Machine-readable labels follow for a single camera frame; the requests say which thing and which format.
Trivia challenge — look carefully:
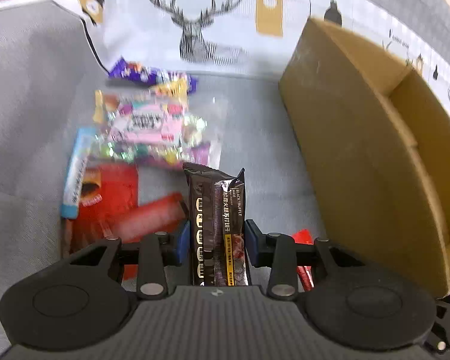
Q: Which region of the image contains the small red snack packet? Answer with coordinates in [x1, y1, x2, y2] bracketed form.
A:
[292, 229, 314, 292]

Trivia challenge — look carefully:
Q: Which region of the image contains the red snack bar wrapper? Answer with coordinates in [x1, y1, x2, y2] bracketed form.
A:
[109, 193, 188, 242]

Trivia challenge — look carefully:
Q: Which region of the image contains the light blue snack stick wrapper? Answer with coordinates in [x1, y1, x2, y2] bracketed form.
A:
[61, 127, 97, 219]

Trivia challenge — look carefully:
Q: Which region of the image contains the red chocolate pie packet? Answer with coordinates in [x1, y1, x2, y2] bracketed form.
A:
[61, 163, 139, 258]

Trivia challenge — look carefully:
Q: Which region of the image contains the dark brown chocolate bar wrapper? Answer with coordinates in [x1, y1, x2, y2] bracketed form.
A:
[183, 163, 249, 287]

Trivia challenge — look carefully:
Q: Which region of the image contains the clear bag of mixed candy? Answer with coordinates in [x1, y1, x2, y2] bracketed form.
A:
[91, 77, 214, 168]

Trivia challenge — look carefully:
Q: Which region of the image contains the purple candy bar wrapper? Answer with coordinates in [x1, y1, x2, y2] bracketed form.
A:
[108, 57, 198, 94]

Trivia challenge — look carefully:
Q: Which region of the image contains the open cardboard box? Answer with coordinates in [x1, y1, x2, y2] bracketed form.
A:
[279, 18, 450, 298]

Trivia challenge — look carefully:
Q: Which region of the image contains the grey deer-print sofa cover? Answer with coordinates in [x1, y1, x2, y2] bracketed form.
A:
[0, 0, 450, 353]

